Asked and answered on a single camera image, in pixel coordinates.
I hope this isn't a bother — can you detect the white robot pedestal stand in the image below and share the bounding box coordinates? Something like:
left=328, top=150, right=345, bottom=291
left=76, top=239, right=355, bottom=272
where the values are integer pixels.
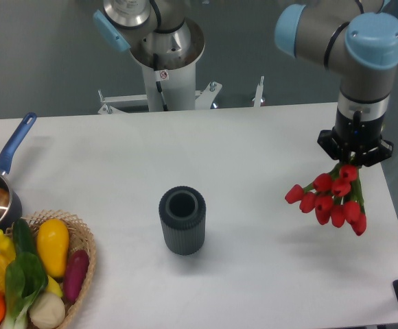
left=97, top=61, right=266, bottom=115

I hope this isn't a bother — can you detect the blue handled saucepan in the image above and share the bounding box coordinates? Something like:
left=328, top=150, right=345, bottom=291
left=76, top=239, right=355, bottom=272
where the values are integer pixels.
left=0, top=112, right=37, bottom=231

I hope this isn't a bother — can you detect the purple sweet potato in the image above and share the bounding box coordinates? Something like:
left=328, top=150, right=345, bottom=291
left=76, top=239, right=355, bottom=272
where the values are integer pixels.
left=63, top=249, right=89, bottom=304

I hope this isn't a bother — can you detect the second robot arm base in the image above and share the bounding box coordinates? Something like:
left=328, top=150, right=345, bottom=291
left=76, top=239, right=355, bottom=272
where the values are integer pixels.
left=93, top=1, right=205, bottom=71

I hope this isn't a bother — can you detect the beige onion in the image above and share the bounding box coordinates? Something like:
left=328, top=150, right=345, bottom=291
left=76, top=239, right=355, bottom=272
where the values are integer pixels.
left=29, top=292, right=66, bottom=329

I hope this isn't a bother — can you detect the yellow mango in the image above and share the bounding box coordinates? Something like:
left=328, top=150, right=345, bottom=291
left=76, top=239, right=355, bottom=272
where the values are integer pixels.
left=36, top=218, right=69, bottom=278

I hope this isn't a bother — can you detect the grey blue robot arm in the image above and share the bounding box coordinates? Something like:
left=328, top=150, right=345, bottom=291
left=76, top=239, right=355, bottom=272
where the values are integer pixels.
left=274, top=1, right=398, bottom=167

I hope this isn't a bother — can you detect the yellow lemon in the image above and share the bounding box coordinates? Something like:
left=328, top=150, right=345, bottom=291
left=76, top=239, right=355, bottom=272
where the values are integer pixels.
left=45, top=276, right=63, bottom=298

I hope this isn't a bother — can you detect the woven wicker basket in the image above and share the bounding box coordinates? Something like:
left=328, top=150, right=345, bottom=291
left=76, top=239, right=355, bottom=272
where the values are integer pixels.
left=0, top=210, right=96, bottom=328

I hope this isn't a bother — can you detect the dark grey ribbed vase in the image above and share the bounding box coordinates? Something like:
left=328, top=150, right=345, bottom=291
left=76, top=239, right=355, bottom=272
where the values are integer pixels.
left=159, top=186, right=207, bottom=256

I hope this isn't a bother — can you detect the green cucumber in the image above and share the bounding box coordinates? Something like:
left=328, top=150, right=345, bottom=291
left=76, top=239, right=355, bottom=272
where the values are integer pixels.
left=12, top=218, right=38, bottom=256

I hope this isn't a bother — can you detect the green bok choy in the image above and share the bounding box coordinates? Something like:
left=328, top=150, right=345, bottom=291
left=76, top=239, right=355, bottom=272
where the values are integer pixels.
left=0, top=252, right=48, bottom=328

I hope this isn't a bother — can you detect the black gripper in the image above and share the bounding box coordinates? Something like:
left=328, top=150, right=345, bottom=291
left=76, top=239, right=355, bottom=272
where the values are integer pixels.
left=317, top=110, right=394, bottom=167

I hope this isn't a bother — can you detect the red tulip bouquet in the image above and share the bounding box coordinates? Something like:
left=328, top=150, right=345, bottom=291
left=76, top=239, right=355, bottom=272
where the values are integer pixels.
left=284, top=162, right=367, bottom=236

